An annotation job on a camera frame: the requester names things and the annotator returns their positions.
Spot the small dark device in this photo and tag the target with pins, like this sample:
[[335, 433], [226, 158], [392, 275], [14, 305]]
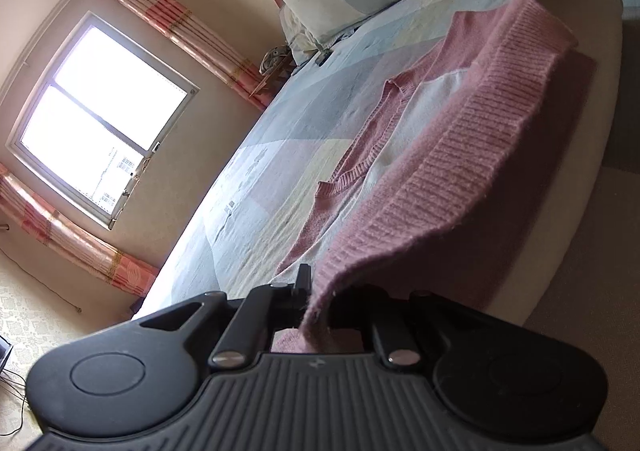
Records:
[[323, 57]]

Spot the grey cloth bundle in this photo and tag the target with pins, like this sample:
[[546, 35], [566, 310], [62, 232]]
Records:
[[275, 58]]

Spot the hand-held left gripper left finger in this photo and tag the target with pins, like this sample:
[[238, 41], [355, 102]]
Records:
[[304, 283]]

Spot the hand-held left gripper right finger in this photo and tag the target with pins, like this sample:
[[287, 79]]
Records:
[[395, 331]]

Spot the window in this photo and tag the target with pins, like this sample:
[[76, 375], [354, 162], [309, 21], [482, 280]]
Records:
[[100, 121]]

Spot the pink striped curtain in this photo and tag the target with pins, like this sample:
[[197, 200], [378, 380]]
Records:
[[175, 26], [75, 236]]

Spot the bed with patchwork sheet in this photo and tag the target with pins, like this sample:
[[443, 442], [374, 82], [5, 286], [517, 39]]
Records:
[[300, 146]]

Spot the wooden nightstand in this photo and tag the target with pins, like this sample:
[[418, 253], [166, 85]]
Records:
[[272, 81]]

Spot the pink and white knit sweater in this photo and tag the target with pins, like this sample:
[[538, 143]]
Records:
[[475, 156]]

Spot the small pillow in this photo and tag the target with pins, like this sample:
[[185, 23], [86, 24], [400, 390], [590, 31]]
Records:
[[297, 36]]

